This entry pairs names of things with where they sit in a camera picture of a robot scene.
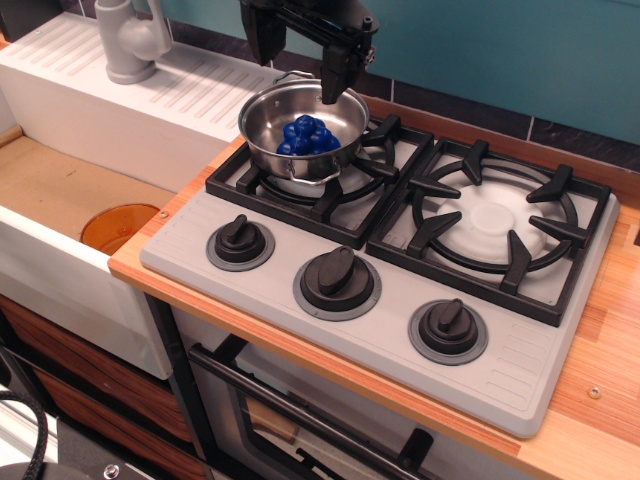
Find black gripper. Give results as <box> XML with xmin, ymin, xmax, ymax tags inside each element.
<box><xmin>240</xmin><ymin>1</ymin><xmax>379</xmax><ymax>105</ymax></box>

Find stainless steel pan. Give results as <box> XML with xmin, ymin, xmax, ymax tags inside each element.
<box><xmin>238</xmin><ymin>71</ymin><xmax>370</xmax><ymax>185</ymax></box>

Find blue toy blueberry cluster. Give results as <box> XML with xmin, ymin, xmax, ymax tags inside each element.
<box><xmin>276</xmin><ymin>115</ymin><xmax>342</xmax><ymax>156</ymax></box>

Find black left stove knob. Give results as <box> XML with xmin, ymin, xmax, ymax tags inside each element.
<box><xmin>205</xmin><ymin>214</ymin><xmax>276</xmax><ymax>272</ymax></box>

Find black stove knob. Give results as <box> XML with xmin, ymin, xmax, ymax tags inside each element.
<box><xmin>205</xmin><ymin>214</ymin><xmax>276</xmax><ymax>272</ymax></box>
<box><xmin>408</xmin><ymin>298</ymin><xmax>489</xmax><ymax>366</ymax></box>
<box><xmin>293</xmin><ymin>246</ymin><xmax>382</xmax><ymax>322</ymax></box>

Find black middle stove knob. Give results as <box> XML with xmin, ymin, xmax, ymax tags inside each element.
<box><xmin>293</xmin><ymin>246</ymin><xmax>382</xmax><ymax>322</ymax></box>

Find black right stove knob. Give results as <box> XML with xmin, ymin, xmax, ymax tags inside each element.
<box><xmin>408</xmin><ymin>298</ymin><xmax>489</xmax><ymax>366</ymax></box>

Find grey toy stove top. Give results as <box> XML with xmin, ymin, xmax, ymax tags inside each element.
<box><xmin>140</xmin><ymin>185</ymin><xmax>606</xmax><ymax>438</ymax></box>

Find black left burner grate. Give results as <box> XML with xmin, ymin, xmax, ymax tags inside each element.
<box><xmin>205</xmin><ymin>115</ymin><xmax>434</xmax><ymax>249</ymax></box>

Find black burner grate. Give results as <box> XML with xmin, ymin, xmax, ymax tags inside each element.
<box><xmin>366</xmin><ymin>139</ymin><xmax>619</xmax><ymax>327</ymax></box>
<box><xmin>205</xmin><ymin>115</ymin><xmax>434</xmax><ymax>249</ymax></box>

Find grey toy faucet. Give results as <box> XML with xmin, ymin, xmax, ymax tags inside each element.
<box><xmin>95</xmin><ymin>0</ymin><xmax>172</xmax><ymax>85</ymax></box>

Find white toy sink unit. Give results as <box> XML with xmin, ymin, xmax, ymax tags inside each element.
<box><xmin>1</xmin><ymin>13</ymin><xmax>276</xmax><ymax>379</ymax></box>

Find black right burner grate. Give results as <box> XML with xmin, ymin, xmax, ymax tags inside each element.
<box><xmin>366</xmin><ymin>139</ymin><xmax>619</xmax><ymax>327</ymax></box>

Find wooden drawer fronts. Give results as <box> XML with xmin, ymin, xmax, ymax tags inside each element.
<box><xmin>1</xmin><ymin>298</ymin><xmax>211</xmax><ymax>479</ymax></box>

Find oven door with black handle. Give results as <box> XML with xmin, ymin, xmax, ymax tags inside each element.
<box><xmin>187</xmin><ymin>335</ymin><xmax>515</xmax><ymax>479</ymax></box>

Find black braided cable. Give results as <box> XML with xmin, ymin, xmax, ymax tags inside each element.
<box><xmin>0</xmin><ymin>390</ymin><xmax>50</xmax><ymax>480</ymax></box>

